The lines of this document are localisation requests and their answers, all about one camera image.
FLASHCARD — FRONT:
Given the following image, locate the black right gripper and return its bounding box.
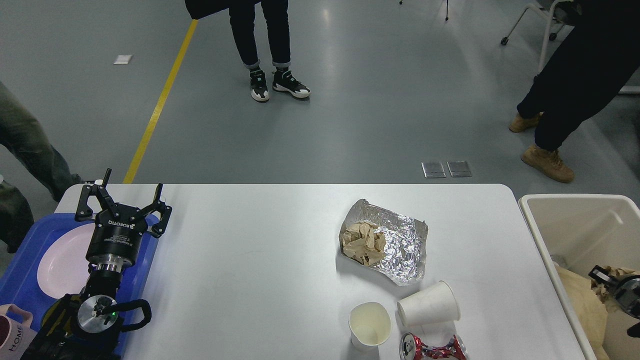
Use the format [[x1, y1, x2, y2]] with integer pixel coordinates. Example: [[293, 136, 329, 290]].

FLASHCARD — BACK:
[[588, 265, 640, 338]]

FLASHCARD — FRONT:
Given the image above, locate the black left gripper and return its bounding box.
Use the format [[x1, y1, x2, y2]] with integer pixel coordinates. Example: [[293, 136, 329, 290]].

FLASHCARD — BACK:
[[74, 168, 173, 271]]

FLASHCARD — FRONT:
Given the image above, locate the brown paper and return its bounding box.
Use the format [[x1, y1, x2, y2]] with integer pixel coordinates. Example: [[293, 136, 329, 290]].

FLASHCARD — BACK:
[[339, 221, 387, 266], [589, 265, 639, 312]]

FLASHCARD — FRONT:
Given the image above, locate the brown paper bag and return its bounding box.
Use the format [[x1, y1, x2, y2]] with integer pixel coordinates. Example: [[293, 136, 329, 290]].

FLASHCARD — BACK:
[[554, 264, 610, 360]]

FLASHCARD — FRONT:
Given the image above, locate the pink plate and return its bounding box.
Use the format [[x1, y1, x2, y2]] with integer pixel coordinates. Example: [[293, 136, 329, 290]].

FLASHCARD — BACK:
[[36, 223, 95, 299]]

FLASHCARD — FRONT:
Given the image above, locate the pink ribbed mug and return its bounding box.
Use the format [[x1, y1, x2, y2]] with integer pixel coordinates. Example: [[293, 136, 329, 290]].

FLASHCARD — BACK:
[[0, 304, 37, 360]]

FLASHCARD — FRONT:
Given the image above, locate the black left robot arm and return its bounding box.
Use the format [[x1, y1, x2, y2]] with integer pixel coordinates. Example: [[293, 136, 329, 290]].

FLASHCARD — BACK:
[[22, 168, 173, 360]]

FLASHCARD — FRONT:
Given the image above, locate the clear plastic bottle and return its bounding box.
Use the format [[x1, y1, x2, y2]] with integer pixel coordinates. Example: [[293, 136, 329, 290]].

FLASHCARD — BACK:
[[550, 254, 569, 269]]

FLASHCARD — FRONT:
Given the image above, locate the beige plastic bin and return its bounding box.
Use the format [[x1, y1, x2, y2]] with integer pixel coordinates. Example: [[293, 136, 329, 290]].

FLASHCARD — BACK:
[[519, 194, 640, 360]]

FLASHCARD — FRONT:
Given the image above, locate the blue plastic tray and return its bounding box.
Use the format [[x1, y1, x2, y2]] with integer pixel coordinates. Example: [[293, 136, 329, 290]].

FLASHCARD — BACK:
[[1, 213, 157, 360]]

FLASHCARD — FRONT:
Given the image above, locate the person in green trousers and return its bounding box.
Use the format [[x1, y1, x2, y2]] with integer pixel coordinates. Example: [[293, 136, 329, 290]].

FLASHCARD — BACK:
[[0, 84, 83, 254]]

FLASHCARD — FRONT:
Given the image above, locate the lying white paper cup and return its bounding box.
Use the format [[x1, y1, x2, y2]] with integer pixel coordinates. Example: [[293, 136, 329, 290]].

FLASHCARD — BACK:
[[397, 281, 461, 327]]

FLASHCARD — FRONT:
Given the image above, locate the right metal floor socket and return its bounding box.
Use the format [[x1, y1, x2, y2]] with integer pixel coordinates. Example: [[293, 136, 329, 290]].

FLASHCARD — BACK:
[[446, 161, 473, 178]]

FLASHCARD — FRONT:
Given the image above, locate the metal floor socket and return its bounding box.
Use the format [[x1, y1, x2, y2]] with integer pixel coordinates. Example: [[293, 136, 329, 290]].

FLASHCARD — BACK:
[[446, 161, 473, 178], [421, 161, 447, 179]]

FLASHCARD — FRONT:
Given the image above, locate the crushed red soda can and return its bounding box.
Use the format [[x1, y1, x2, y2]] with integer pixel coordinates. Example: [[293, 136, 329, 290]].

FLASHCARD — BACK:
[[398, 332, 470, 360]]

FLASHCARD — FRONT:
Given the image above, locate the white metal bar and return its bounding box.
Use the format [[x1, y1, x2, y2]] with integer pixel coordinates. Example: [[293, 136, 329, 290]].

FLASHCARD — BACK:
[[618, 85, 640, 95]]

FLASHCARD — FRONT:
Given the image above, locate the crumpled aluminium foil sheet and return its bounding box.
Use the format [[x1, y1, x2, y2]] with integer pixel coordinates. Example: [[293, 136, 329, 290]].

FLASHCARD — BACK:
[[338, 199, 429, 286]]

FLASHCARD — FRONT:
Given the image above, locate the left metal floor socket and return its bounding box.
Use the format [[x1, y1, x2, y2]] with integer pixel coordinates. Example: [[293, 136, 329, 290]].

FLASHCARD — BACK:
[[421, 161, 447, 179]]

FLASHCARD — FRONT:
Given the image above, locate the person in tan boots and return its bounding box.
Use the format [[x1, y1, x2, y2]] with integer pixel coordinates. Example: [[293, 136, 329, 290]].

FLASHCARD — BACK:
[[509, 0, 640, 183]]

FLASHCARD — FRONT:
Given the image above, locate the upright white paper cup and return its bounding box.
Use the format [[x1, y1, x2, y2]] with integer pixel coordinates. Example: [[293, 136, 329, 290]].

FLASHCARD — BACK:
[[349, 301, 392, 353]]

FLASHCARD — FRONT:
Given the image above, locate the person in black-white sneakers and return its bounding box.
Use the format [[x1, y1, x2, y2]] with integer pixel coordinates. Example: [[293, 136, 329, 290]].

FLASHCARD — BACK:
[[184, 0, 312, 103]]

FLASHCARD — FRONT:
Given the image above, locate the white frame chair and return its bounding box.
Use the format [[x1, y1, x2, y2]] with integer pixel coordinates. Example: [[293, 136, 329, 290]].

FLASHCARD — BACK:
[[500, 0, 583, 72]]

